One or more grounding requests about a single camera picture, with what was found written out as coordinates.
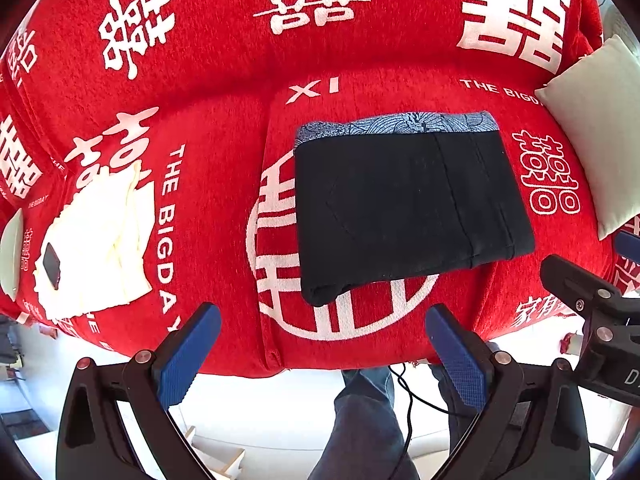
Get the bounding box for white round plate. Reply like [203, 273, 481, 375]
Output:
[0, 208, 25, 301]

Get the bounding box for cream folded cloth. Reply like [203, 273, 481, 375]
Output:
[32, 162, 157, 318]

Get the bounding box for black phone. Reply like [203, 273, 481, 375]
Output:
[41, 242, 64, 291]

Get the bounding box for white cardboard box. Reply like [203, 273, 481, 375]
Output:
[184, 425, 247, 480]

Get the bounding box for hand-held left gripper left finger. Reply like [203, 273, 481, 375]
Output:
[56, 302, 222, 480]

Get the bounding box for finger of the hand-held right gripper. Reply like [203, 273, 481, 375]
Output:
[616, 231, 640, 261]
[540, 254, 640, 332]

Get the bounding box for black cable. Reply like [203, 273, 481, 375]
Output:
[387, 364, 473, 480]

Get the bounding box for cream pillow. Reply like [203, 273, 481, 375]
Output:
[535, 34, 640, 241]

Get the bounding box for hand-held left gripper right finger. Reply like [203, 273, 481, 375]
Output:
[425, 304, 593, 480]

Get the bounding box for black pants patterned blue waistband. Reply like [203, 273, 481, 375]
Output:
[293, 110, 537, 307]

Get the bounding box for red printed blanket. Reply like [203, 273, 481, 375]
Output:
[0, 0, 640, 378]

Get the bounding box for person's leg in jeans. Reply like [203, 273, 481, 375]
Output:
[429, 342, 501, 461]
[311, 366, 422, 480]

